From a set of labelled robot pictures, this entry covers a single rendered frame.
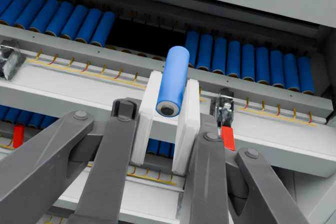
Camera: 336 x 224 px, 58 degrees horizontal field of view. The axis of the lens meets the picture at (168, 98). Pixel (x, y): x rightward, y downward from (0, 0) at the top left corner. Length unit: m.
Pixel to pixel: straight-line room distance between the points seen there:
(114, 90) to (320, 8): 0.24
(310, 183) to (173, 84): 0.33
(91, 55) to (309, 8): 0.24
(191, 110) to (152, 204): 0.36
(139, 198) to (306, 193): 0.25
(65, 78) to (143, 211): 0.24
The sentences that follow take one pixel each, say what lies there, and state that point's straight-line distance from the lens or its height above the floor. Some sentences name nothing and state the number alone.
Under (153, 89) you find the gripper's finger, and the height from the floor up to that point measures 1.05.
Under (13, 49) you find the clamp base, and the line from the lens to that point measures 0.41.
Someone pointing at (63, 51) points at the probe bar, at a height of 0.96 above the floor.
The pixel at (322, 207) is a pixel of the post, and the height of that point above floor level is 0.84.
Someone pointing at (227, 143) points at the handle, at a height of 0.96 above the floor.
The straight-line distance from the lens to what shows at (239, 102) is 0.40.
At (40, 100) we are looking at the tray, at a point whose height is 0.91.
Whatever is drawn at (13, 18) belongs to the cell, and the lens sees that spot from 0.46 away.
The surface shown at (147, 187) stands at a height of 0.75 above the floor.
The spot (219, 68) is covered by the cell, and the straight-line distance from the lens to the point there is 0.40.
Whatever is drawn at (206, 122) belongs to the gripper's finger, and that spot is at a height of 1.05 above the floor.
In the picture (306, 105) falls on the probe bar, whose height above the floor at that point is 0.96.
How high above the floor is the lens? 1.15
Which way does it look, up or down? 34 degrees down
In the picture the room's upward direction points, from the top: 14 degrees clockwise
